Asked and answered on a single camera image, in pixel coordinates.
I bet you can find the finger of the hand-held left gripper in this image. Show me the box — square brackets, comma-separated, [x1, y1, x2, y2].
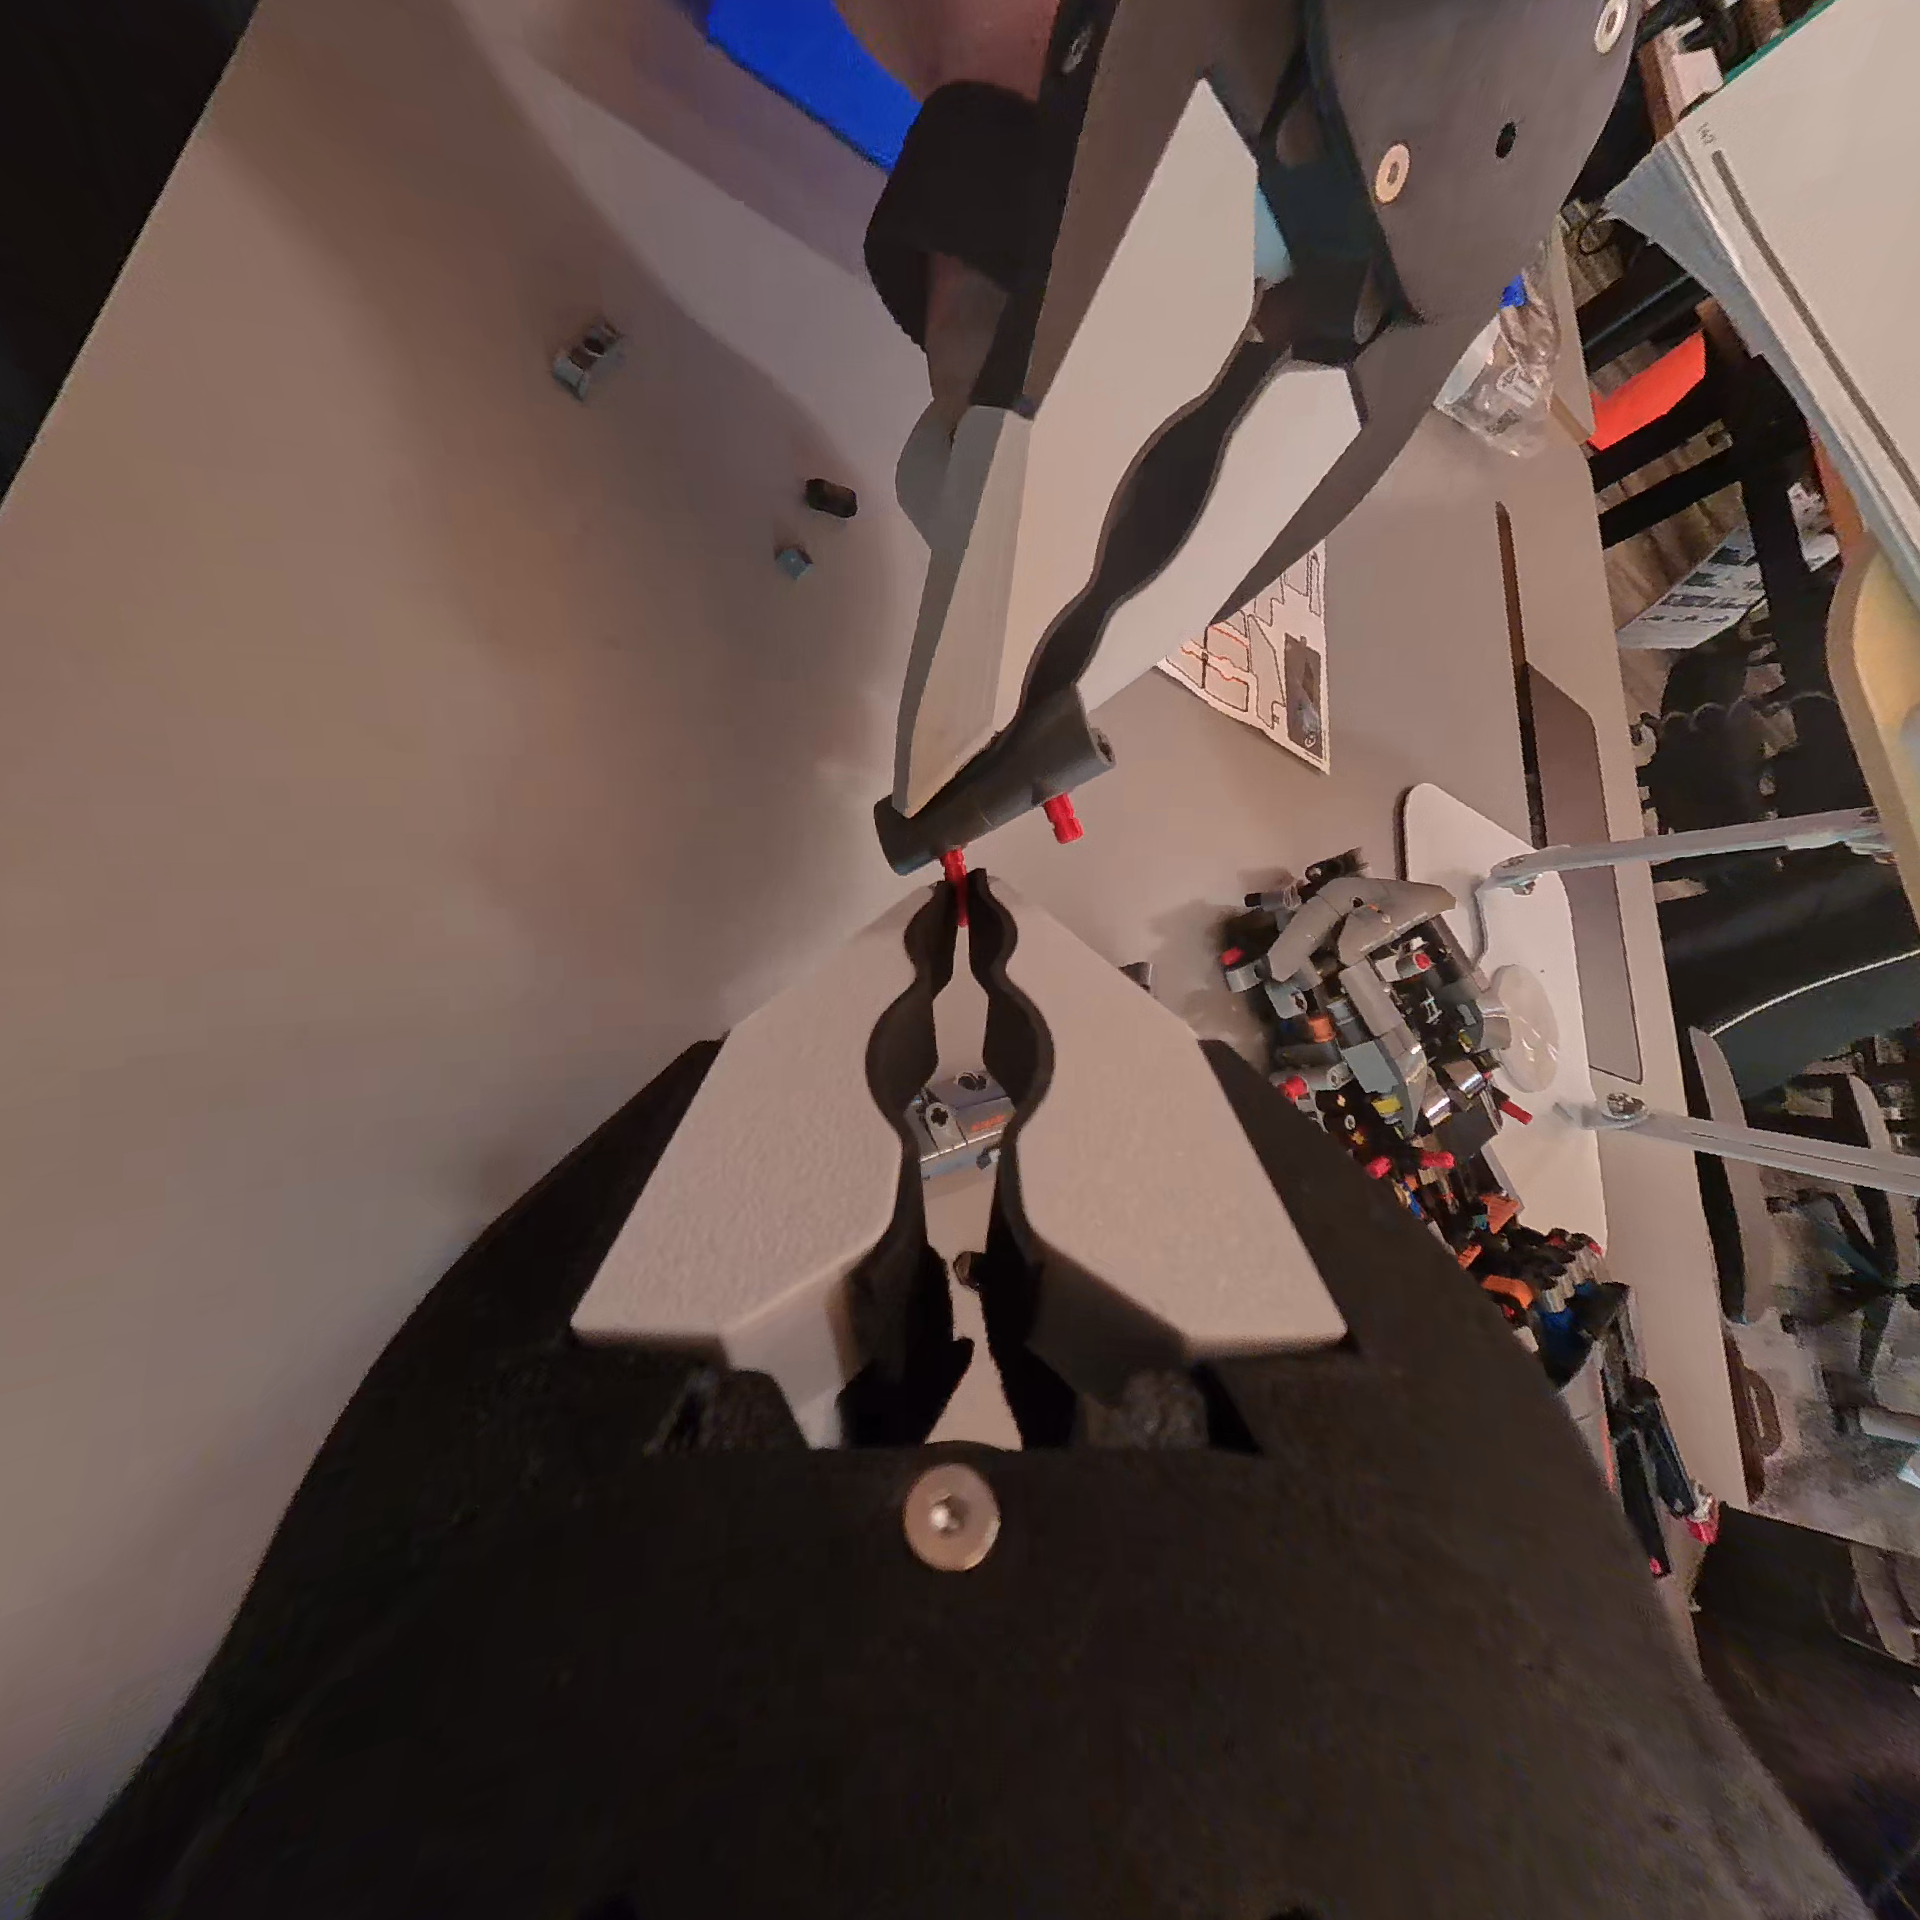
[1048, 357, 1382, 726]
[891, 75, 1299, 823]

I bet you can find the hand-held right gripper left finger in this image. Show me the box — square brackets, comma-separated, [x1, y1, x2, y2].
[569, 885, 961, 1409]

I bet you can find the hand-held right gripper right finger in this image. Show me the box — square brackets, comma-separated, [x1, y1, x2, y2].
[964, 874, 1351, 1376]

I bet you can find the grey lego panel assembly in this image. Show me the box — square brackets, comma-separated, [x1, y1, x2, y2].
[903, 1069, 1011, 1184]

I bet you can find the blue plastic bin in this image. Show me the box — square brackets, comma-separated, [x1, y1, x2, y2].
[696, 0, 924, 170]

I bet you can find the lego sticker sheet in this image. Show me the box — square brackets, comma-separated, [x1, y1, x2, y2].
[1159, 545, 1335, 778]

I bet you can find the clear bag of lego parts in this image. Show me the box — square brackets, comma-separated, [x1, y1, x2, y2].
[1430, 270, 1566, 459]

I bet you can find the grey lego car model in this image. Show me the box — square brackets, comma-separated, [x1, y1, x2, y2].
[1219, 854, 1718, 1578]

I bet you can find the person's left hand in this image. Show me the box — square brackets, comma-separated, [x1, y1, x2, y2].
[918, 245, 1019, 418]

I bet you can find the orange plastic object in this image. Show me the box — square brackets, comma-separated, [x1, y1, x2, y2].
[1587, 335, 1712, 454]

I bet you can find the white book stand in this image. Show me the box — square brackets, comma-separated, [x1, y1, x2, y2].
[1398, 450, 1920, 1203]

